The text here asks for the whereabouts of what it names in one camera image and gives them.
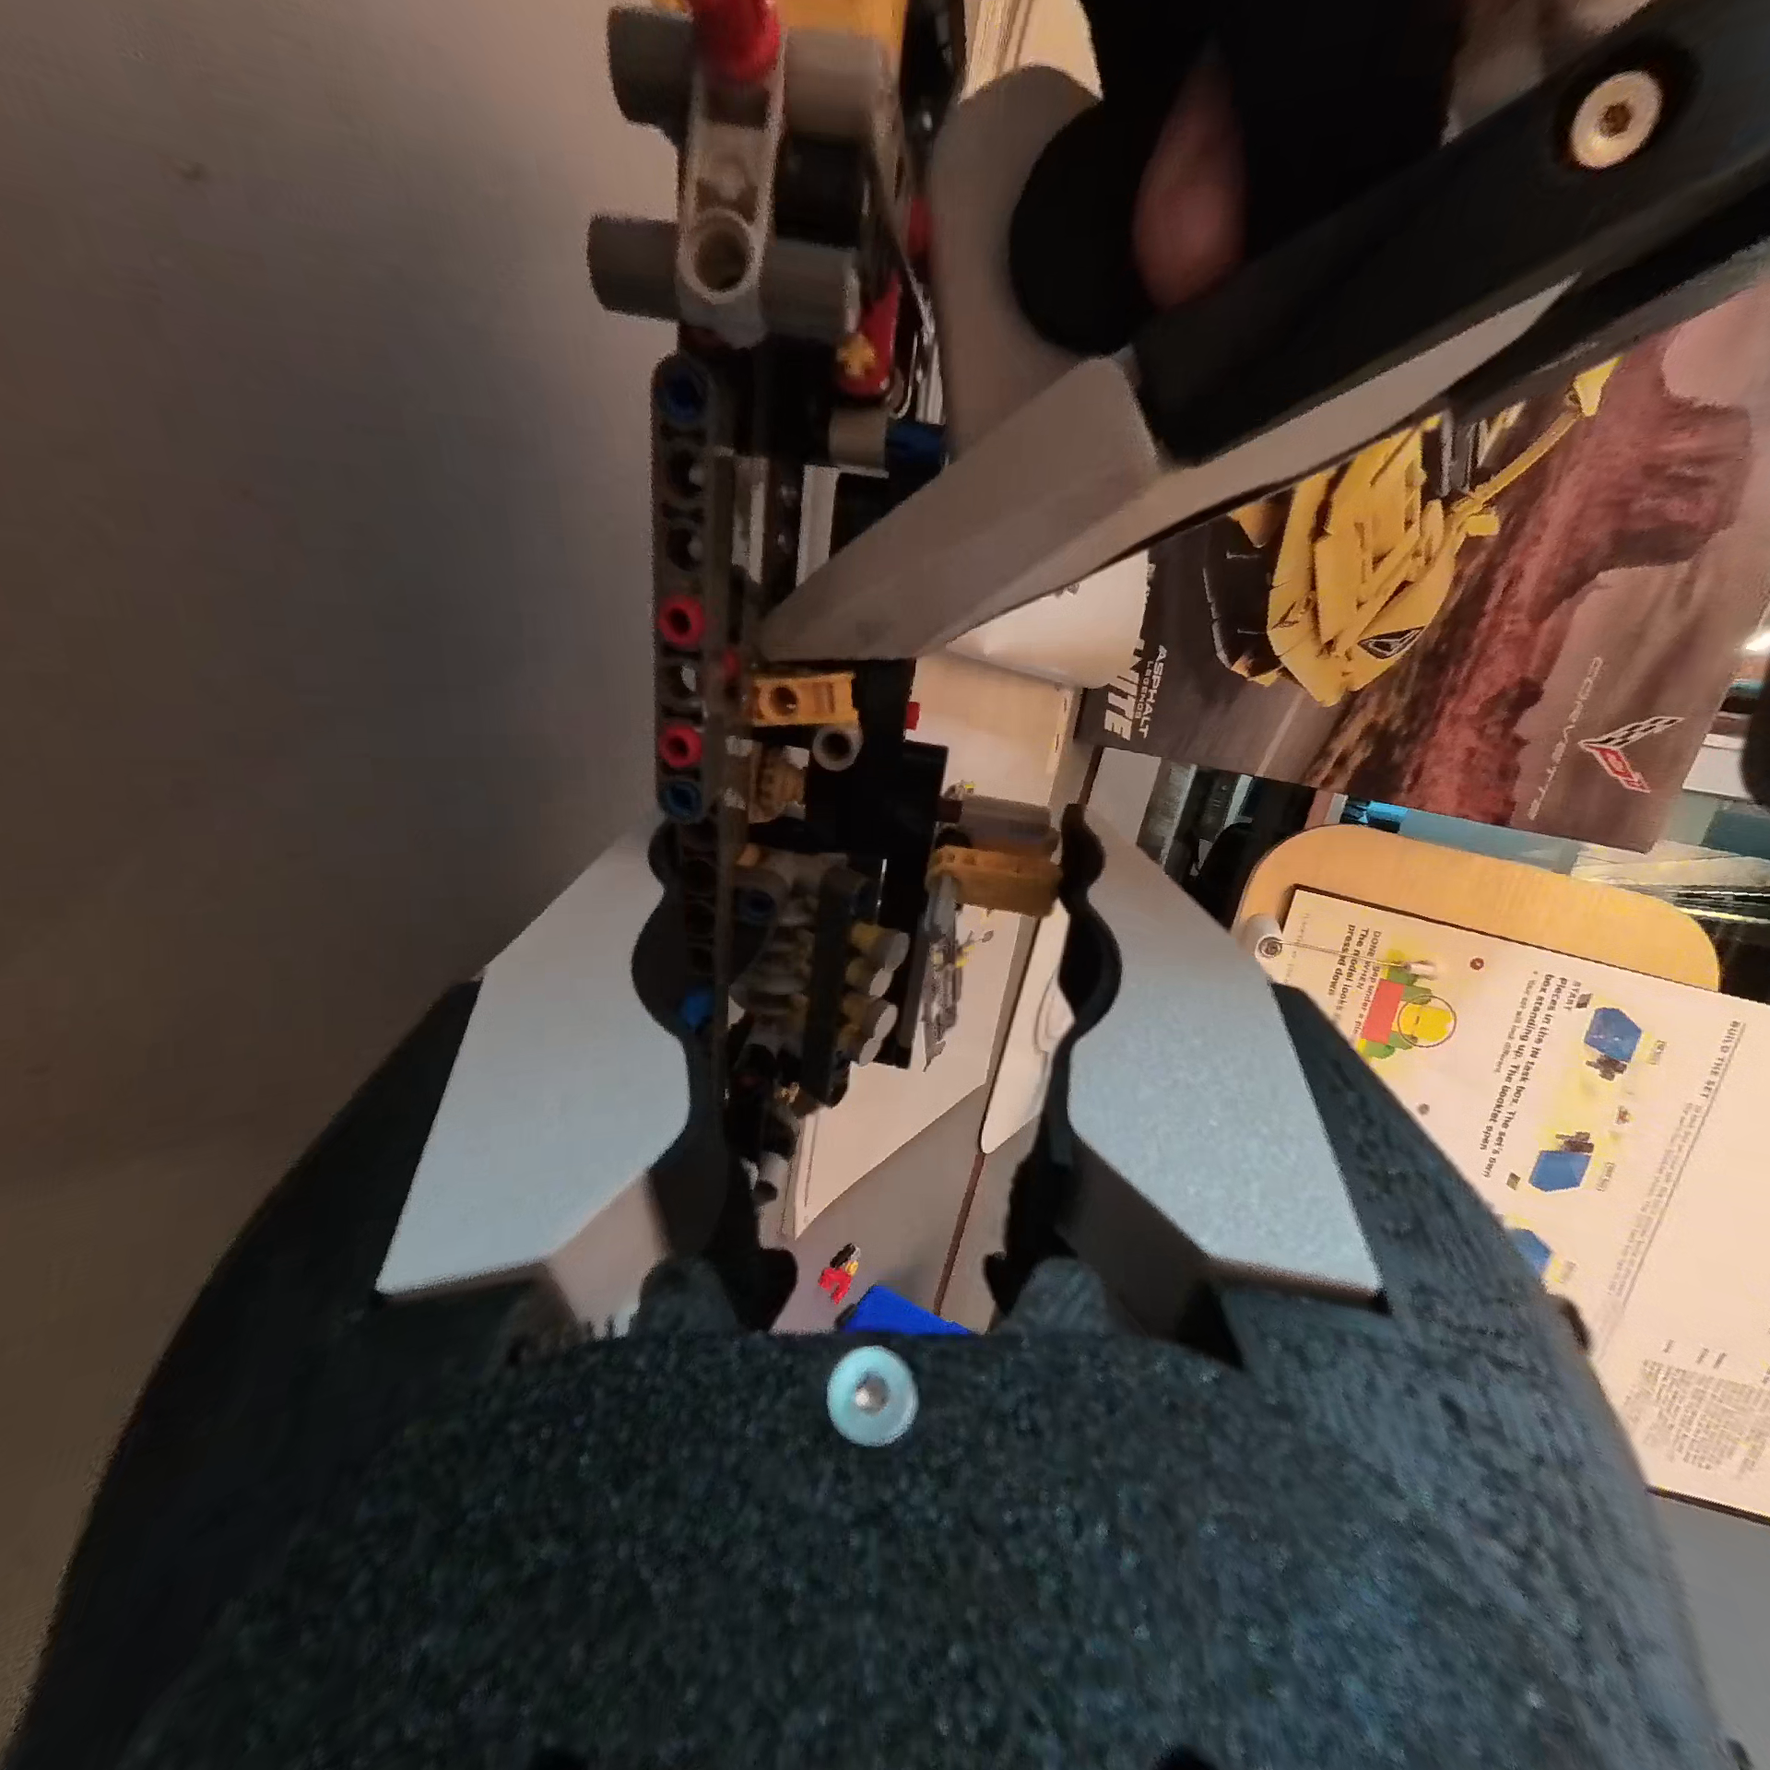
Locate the printed instruction sheet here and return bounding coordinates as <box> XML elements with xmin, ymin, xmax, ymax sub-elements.
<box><xmin>1278</xmin><ymin>885</ymin><xmax>1770</xmax><ymax>1520</ymax></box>

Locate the lego set box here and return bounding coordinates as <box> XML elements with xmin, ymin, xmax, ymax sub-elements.
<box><xmin>1079</xmin><ymin>290</ymin><xmax>1770</xmax><ymax>855</ymax></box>

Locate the open lego instruction booklet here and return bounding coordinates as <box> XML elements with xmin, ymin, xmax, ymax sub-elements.
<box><xmin>793</xmin><ymin>458</ymin><xmax>1152</xmax><ymax>1248</ymax></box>

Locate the lego car chassis assembly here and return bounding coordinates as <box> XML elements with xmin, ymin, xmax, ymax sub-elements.
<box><xmin>588</xmin><ymin>0</ymin><xmax>1071</xmax><ymax>1207</ymax></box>

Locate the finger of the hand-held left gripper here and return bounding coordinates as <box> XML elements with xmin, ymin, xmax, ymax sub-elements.
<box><xmin>759</xmin><ymin>275</ymin><xmax>1623</xmax><ymax>666</ymax></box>

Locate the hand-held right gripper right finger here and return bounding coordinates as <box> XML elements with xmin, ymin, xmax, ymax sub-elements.
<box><xmin>1048</xmin><ymin>808</ymin><xmax>1386</xmax><ymax>1314</ymax></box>

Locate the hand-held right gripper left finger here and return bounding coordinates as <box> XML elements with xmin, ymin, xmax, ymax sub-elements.
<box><xmin>374</xmin><ymin>816</ymin><xmax>737</xmax><ymax>1303</ymax></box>

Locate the person's left hand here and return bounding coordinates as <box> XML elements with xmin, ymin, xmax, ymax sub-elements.
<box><xmin>1136</xmin><ymin>61</ymin><xmax>1255</xmax><ymax>311</ymax></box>

